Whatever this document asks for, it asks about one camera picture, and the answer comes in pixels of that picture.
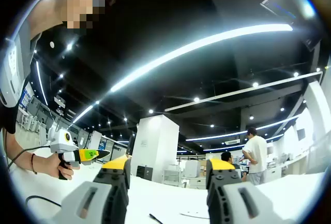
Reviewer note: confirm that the white square pillar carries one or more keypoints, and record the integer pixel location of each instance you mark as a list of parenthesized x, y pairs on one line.
[(155, 146)]

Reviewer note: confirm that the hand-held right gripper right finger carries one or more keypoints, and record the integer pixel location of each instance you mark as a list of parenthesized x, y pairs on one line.
[(232, 198)]

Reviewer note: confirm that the white chest-worn device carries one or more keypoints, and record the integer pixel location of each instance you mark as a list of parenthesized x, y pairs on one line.
[(11, 63)]

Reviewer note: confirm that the long ceiling light strip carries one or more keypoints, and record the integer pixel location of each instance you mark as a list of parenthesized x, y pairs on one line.
[(181, 49)]

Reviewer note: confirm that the person's left hand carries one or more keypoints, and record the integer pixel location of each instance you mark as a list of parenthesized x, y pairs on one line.
[(50, 165)]

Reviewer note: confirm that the white desk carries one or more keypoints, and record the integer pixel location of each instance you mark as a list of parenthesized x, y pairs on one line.
[(160, 195)]

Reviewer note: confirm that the operator in black shirt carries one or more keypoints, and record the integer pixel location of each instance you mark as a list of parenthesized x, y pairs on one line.
[(9, 120)]

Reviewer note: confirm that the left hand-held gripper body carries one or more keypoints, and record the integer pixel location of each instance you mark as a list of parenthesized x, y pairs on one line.
[(59, 142)]

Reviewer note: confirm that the dark wrist band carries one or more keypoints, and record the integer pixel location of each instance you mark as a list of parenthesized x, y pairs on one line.
[(32, 163)]

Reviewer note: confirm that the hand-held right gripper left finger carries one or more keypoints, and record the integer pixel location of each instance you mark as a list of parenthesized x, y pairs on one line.
[(103, 195)]

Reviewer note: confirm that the black box on pillar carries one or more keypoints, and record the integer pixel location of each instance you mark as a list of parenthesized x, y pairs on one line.
[(144, 172)]

